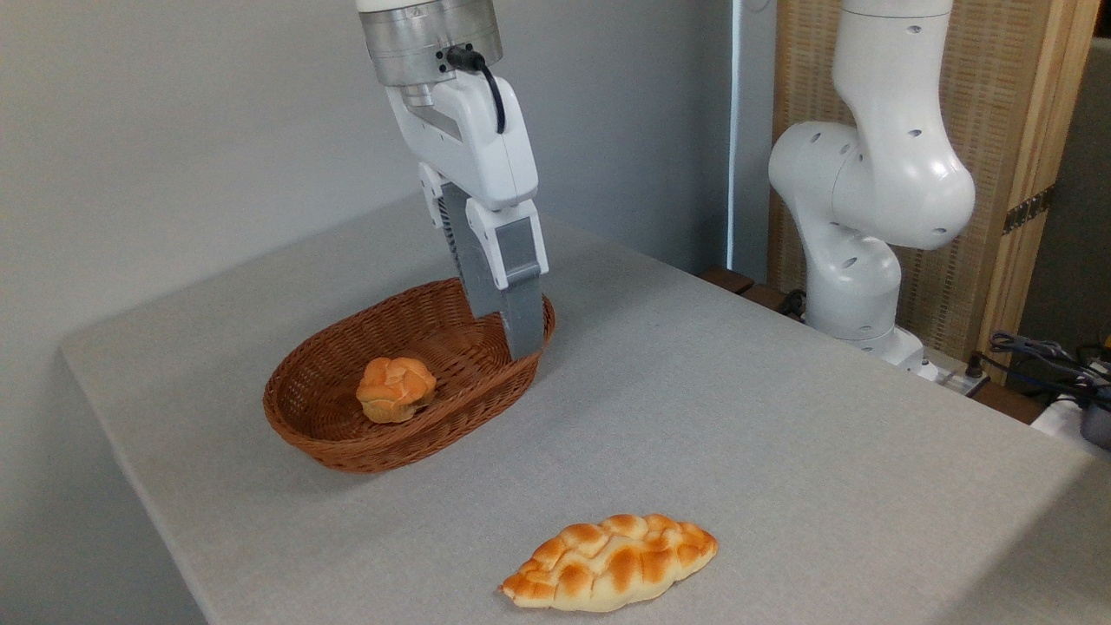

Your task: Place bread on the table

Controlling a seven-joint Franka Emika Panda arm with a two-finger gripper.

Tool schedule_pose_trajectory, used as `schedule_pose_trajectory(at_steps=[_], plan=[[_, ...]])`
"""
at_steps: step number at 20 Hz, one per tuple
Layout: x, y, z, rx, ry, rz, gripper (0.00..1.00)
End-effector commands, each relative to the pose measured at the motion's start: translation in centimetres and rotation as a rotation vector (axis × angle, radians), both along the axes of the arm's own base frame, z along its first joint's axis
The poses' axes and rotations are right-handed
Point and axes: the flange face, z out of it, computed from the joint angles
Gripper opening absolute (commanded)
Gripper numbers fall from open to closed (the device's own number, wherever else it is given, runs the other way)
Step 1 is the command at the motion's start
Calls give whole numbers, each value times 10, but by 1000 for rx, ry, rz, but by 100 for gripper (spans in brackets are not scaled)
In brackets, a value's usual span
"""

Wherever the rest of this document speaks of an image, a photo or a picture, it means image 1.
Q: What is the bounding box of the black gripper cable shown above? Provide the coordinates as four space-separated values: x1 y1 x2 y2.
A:
444 44 508 136

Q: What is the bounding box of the wooden rattan folding screen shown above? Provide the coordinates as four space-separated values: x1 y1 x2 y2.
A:
767 0 1101 383

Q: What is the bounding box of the white power strip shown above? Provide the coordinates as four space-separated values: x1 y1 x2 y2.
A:
918 350 992 398

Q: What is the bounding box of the long braided bread loaf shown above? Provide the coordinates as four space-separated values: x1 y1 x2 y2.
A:
498 513 720 615

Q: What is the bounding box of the dark brown wooden board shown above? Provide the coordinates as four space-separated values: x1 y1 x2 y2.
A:
698 266 808 320

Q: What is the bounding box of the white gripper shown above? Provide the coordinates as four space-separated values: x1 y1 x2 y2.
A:
385 73 550 362

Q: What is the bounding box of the round orange bread bun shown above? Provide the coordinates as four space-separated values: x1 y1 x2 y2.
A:
355 355 438 425

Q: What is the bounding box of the dark cable bundle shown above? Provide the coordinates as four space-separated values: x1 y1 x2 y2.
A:
988 328 1111 411

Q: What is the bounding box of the white vertical wall trim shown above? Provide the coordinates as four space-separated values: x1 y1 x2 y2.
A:
727 0 746 272

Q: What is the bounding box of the brass screen hinge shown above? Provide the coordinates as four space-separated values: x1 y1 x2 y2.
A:
1002 185 1057 236

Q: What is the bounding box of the brown wicker basket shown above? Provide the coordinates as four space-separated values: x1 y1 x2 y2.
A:
262 275 557 475

